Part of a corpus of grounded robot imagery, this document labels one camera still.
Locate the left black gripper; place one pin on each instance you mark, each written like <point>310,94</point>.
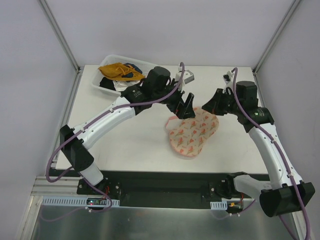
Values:
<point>178,103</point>

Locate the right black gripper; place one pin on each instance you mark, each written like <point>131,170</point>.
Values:
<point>220,102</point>

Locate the floral mesh laundry bag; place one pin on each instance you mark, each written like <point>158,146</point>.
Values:
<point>188,137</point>

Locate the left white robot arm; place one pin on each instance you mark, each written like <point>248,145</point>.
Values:
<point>157,88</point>

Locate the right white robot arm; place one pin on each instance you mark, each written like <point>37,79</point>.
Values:
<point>285,191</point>

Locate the white plastic basket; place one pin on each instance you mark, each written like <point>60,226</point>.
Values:
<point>144,66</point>

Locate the dark blue garment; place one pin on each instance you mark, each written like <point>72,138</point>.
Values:
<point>132,73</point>

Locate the white satin garment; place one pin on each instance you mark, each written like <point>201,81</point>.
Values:
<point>120,86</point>

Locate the mustard yellow garment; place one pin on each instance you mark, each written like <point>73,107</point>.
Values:
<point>113,71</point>

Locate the black garment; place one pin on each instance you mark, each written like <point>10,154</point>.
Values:
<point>107,84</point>

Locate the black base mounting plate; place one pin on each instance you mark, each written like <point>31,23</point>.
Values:
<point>176,190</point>

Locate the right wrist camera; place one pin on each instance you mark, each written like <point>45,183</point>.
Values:
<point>228,79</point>

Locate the right white cable duct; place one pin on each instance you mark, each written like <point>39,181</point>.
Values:
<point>219,205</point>

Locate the white cable duct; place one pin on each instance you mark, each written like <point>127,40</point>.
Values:
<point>219,205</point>
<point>69,201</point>

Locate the right aluminium frame post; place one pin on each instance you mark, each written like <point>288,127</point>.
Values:
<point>293,7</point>

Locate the aluminium frame post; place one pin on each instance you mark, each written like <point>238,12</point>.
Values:
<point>293,7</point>
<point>59,34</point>

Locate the left white cable duct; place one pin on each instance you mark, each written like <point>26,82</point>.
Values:
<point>69,201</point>

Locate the left aluminium frame post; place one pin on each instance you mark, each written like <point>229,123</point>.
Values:
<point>59,34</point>

